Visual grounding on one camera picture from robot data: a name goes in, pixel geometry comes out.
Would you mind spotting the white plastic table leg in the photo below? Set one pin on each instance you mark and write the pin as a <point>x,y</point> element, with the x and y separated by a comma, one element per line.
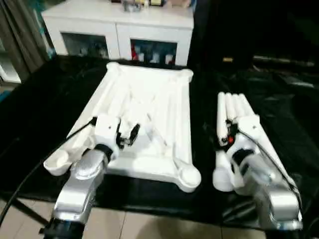
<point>246,107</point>
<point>238,107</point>
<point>230,107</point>
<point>221,112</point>

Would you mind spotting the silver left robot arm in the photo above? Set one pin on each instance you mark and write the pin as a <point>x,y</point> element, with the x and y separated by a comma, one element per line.
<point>74,189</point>

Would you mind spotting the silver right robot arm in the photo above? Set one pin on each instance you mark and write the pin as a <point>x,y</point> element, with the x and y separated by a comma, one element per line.
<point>276,196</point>

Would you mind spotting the white plastic table top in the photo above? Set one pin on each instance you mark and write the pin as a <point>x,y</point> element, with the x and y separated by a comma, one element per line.
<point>159,99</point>

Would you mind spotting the dark metal rod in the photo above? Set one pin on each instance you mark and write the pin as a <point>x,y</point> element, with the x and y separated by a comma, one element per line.
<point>281,60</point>

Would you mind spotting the black table mat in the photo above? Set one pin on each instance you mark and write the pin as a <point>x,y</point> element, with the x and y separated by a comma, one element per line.
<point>37,104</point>

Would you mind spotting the black backdrop cloth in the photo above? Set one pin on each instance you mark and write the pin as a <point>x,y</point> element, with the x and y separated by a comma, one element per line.
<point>249,30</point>

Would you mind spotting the white glass-door cabinet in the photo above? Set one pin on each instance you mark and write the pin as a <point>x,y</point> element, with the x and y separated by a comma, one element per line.
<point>114,27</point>

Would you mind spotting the teal box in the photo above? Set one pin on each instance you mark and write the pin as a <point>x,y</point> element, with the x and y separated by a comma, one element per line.
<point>4,96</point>

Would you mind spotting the grey window curtain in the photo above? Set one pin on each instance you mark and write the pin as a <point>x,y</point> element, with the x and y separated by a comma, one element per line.
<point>20,37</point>

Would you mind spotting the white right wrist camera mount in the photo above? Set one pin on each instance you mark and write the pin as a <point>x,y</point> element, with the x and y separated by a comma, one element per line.
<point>249,127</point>

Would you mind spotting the black metal table frame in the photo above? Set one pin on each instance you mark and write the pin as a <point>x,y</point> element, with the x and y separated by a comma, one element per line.
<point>30,210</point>

